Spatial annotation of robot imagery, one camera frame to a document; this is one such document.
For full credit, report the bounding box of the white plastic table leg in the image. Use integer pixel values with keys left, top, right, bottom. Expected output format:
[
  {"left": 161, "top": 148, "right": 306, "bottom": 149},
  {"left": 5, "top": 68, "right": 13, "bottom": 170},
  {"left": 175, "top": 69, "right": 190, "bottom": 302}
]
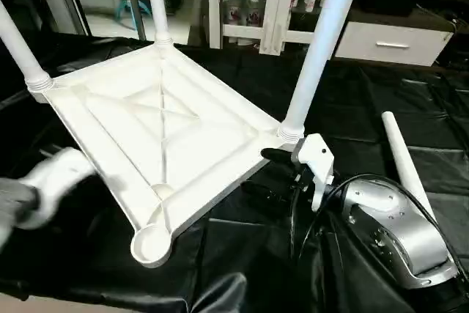
[
  {"left": 143, "top": 0, "right": 174, "bottom": 47},
  {"left": 380, "top": 111, "right": 437, "bottom": 220},
  {"left": 278, "top": 0, "right": 368, "bottom": 144},
  {"left": 0, "top": 0, "right": 54, "bottom": 94}
]

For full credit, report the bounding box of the white plastic table top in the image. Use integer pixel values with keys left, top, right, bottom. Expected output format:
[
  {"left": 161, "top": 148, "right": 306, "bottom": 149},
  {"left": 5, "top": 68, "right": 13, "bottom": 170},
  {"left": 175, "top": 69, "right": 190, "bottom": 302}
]
[{"left": 27, "top": 40, "right": 295, "bottom": 269}]

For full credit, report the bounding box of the black table mat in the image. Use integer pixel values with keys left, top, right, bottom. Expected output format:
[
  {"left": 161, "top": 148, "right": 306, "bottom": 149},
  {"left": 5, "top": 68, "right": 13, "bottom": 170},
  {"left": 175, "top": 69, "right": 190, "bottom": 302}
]
[{"left": 0, "top": 31, "right": 469, "bottom": 313}]

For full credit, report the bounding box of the white glass door cabinet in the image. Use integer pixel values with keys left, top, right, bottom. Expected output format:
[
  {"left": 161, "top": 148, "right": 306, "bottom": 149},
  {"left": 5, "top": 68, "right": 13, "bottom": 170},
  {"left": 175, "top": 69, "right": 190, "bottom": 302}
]
[{"left": 207, "top": 0, "right": 345, "bottom": 56}]

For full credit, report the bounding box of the white drawer unit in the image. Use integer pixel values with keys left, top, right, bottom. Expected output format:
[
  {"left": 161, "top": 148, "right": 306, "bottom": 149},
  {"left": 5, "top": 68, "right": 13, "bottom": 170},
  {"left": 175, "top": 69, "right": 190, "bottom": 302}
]
[{"left": 333, "top": 21, "right": 456, "bottom": 67}]

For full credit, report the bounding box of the blue plastic stool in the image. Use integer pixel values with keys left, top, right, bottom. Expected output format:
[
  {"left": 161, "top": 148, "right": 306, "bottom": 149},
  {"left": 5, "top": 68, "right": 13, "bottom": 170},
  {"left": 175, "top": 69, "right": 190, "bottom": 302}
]
[{"left": 115, "top": 1, "right": 152, "bottom": 23}]

